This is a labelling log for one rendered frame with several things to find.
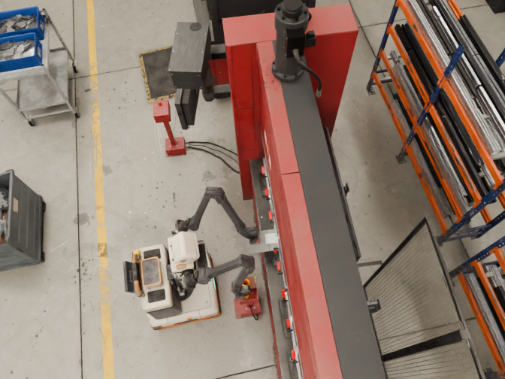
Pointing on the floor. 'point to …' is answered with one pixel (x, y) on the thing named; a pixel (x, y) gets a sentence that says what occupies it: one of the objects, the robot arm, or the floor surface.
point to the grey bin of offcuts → (19, 223)
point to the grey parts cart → (43, 79)
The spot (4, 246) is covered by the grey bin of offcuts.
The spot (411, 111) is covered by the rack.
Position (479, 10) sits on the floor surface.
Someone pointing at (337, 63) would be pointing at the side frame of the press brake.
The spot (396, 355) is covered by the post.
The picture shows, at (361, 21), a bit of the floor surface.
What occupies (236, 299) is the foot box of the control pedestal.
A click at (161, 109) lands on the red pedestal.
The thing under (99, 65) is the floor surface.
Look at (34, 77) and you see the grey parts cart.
